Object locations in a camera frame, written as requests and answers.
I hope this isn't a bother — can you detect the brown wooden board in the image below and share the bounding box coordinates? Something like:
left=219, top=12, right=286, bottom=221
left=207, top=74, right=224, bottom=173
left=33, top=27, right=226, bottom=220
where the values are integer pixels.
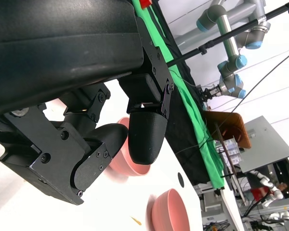
left=203, top=110, right=252, bottom=149

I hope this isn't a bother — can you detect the blue white carton stack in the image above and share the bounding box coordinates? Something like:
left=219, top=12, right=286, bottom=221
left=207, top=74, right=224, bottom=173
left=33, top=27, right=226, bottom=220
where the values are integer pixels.
left=223, top=138, right=241, bottom=166

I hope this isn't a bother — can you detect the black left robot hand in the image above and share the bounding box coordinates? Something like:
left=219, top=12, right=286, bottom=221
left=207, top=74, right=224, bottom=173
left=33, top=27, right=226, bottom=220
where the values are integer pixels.
left=0, top=0, right=175, bottom=206

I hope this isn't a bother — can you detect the grey metal cabinet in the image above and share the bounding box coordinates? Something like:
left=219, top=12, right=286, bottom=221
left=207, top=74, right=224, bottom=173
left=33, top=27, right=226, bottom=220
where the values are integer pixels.
left=238, top=115, right=289, bottom=174

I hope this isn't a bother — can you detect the pink bowl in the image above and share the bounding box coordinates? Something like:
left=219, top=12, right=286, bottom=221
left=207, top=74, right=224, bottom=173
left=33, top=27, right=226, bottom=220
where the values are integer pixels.
left=146, top=188, right=190, bottom=231
left=108, top=117, right=152, bottom=177

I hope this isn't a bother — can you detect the small red block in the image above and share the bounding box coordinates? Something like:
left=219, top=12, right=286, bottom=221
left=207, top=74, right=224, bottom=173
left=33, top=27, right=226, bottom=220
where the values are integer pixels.
left=139, top=0, right=153, bottom=10

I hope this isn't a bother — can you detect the black cloth backdrop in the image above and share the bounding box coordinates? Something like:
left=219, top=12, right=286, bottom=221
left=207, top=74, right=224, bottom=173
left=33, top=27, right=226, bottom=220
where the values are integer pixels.
left=149, top=0, right=215, bottom=187

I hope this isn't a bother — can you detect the small black industrial gripper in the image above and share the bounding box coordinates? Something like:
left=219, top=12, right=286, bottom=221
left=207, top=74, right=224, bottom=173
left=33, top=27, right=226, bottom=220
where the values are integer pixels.
left=197, top=84, right=221, bottom=102

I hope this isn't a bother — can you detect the green cloth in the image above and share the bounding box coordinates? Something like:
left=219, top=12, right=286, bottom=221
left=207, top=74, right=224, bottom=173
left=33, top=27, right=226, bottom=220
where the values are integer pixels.
left=131, top=0, right=226, bottom=190

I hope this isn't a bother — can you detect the black tripod pole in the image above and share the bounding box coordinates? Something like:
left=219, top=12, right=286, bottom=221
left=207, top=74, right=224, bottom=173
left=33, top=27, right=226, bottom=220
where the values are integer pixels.
left=167, top=0, right=289, bottom=67

